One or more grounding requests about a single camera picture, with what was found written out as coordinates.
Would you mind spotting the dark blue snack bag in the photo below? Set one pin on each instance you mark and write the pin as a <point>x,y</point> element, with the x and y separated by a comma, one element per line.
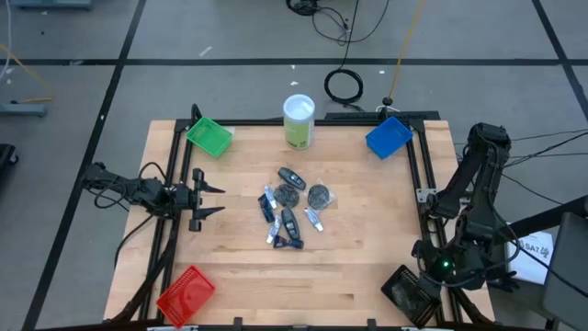
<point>289,243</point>

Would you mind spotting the green plastic basket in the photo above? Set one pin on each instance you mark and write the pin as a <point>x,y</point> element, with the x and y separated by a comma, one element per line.
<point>209,135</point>

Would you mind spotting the silver metal bracket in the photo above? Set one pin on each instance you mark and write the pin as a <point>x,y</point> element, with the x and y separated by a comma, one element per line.
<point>426,195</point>

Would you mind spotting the black plastic basket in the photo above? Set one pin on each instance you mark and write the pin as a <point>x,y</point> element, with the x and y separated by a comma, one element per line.
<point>406,299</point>

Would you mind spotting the grey floor base plate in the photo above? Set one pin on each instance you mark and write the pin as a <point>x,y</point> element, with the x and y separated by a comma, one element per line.
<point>50,3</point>

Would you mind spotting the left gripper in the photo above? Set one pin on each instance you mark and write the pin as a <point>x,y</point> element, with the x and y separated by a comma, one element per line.
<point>196,200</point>

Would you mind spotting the grey flat panel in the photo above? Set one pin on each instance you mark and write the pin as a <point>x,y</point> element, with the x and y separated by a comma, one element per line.
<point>569,266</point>

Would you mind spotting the small white toothpaste tube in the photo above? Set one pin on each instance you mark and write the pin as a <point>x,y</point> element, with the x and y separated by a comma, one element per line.
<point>313,219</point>
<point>270,197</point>
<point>274,228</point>

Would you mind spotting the white cardboard box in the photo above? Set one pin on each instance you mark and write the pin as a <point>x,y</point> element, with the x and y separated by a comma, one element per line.
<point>528,262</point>

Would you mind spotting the black aluminium table frame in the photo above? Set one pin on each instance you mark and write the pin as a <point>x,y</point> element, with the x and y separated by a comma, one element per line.
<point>257,122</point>

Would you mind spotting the white-lidded green wipes canister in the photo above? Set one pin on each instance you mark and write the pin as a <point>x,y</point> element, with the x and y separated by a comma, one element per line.
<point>298,128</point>

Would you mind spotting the blue plastic basket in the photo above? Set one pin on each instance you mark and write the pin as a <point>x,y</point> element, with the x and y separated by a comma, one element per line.
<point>389,137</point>

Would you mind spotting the black camera stand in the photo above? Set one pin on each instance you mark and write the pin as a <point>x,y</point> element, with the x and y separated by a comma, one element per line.
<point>388,101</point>

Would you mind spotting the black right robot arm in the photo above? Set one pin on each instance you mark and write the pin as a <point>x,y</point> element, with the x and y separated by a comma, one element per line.
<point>482,151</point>

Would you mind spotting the black floor object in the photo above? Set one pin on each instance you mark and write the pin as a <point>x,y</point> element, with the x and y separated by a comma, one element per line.
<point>7,156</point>

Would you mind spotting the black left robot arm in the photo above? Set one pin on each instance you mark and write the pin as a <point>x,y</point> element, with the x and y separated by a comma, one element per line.
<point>138,190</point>

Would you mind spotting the red plastic basket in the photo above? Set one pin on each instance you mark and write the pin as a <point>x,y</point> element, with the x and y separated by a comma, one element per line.
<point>186,296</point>

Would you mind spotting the black metal beam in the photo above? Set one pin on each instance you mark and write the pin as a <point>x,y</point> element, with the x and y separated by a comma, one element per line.
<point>551,216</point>

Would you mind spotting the small dark blue bag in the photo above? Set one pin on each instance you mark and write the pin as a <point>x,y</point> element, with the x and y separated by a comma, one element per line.
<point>265,209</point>

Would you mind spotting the grey floor bar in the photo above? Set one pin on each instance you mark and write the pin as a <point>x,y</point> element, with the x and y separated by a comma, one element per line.
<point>23,110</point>

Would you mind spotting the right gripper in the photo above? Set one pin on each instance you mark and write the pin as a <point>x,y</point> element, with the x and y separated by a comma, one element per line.
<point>438,271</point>

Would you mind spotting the black floor clamp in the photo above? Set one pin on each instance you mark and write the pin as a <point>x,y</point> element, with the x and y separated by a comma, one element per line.
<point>505,281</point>

